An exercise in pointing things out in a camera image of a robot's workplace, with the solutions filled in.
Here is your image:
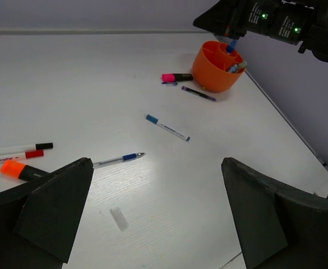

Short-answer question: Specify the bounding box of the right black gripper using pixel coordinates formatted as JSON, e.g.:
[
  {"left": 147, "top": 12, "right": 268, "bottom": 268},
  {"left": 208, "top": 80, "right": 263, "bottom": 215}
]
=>
[{"left": 193, "top": 0, "right": 247, "bottom": 38}]

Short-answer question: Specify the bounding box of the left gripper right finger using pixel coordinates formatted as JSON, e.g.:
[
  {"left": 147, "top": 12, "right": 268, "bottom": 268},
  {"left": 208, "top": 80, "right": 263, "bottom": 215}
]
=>
[{"left": 221, "top": 157, "right": 328, "bottom": 268}]

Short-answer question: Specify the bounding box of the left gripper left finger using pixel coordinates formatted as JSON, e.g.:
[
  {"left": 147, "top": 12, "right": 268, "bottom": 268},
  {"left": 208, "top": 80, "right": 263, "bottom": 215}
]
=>
[{"left": 0, "top": 157, "right": 94, "bottom": 268}]

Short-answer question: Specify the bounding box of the light blue translucent pen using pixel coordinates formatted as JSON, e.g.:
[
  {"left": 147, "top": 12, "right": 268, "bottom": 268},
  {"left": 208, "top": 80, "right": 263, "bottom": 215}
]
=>
[{"left": 226, "top": 40, "right": 238, "bottom": 54}]

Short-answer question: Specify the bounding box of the light blue pen cap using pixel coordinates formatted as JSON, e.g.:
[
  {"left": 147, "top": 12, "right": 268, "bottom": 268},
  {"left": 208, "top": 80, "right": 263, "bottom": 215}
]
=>
[{"left": 228, "top": 64, "right": 238, "bottom": 73}]

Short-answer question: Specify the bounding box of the orange black highlighter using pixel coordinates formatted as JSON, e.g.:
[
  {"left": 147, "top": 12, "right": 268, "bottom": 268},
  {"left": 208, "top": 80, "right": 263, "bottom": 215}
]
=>
[{"left": 0, "top": 160, "right": 48, "bottom": 182}]

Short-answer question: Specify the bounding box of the red capped white marker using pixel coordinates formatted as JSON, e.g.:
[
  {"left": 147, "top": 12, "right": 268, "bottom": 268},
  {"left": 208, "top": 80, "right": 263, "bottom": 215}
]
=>
[{"left": 0, "top": 150, "right": 44, "bottom": 164}]

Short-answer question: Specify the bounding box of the black capped white marker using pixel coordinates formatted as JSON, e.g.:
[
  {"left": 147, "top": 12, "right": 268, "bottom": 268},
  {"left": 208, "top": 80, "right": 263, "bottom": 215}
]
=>
[{"left": 0, "top": 142, "right": 54, "bottom": 155}]

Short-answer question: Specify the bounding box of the pink black highlighter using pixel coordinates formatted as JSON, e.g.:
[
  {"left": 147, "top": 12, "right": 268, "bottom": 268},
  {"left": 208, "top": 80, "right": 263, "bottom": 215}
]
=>
[{"left": 161, "top": 73, "right": 193, "bottom": 83}]

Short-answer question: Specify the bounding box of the blue capped white marker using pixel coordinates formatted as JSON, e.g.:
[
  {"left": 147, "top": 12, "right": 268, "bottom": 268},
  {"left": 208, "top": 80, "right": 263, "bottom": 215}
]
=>
[{"left": 145, "top": 114, "right": 191, "bottom": 142}]

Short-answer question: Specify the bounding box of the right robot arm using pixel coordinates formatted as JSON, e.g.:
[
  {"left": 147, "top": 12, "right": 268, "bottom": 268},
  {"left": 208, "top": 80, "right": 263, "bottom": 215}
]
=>
[{"left": 193, "top": 0, "right": 328, "bottom": 63}]

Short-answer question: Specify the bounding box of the orange round compartment container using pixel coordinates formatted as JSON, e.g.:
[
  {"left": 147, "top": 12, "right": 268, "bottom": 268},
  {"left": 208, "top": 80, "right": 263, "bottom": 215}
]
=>
[{"left": 191, "top": 40, "right": 245, "bottom": 93}]

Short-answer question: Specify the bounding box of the purple pen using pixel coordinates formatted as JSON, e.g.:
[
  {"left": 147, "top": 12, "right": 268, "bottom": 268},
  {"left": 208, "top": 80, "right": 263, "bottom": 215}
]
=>
[{"left": 181, "top": 86, "right": 216, "bottom": 101}]

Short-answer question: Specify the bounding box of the small blue pen cap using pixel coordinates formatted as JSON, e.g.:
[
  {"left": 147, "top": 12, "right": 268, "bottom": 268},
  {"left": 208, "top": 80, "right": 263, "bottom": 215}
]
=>
[{"left": 161, "top": 82, "right": 178, "bottom": 86}]

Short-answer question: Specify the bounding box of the clear pen cap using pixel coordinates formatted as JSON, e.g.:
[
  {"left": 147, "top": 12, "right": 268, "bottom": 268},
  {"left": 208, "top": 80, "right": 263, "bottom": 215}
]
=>
[{"left": 110, "top": 207, "right": 128, "bottom": 231}]

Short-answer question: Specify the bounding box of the blue ballpoint pen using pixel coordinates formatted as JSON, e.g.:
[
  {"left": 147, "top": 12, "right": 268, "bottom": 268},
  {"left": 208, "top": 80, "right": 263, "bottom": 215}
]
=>
[{"left": 93, "top": 152, "right": 145, "bottom": 169}]

